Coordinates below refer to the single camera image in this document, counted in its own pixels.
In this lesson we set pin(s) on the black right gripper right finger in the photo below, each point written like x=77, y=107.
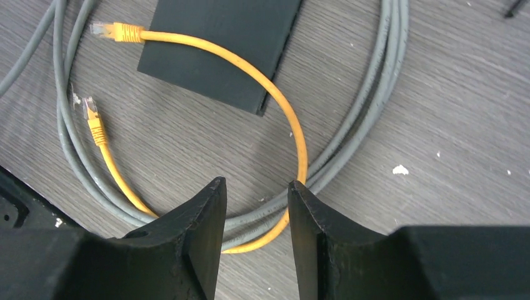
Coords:
x=337, y=258

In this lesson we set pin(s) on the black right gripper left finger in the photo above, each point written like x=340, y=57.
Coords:
x=176, y=256

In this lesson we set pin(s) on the black network switch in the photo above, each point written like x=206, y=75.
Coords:
x=257, y=31

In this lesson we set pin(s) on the black microphone tripod stand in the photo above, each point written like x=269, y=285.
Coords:
x=514, y=8

